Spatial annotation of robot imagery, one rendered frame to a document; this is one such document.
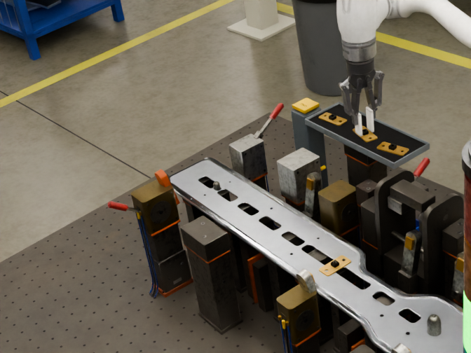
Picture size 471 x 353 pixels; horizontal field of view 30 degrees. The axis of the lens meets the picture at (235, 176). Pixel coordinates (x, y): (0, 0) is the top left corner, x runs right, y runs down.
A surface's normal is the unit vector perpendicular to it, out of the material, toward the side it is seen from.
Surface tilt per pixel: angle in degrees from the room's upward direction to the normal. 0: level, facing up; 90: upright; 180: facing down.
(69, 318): 0
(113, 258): 0
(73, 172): 0
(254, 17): 90
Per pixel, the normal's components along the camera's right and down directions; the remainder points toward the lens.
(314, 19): -0.48, 0.57
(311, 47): -0.66, 0.52
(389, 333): -0.14, -0.83
